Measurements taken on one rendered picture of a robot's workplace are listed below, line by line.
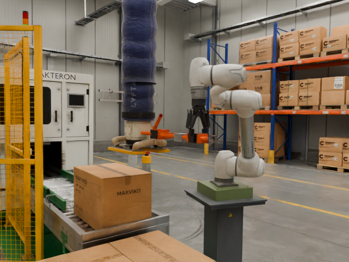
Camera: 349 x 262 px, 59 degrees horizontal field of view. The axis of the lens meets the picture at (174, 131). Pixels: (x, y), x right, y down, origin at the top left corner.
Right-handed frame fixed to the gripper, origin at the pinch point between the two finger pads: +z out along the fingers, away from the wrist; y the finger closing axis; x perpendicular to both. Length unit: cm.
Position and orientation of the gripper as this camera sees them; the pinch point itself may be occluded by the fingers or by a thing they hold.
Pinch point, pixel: (198, 136)
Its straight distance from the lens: 163.6
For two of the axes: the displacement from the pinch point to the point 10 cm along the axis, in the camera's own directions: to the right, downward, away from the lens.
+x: 6.1, 0.5, -7.9
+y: -7.9, 0.2, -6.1
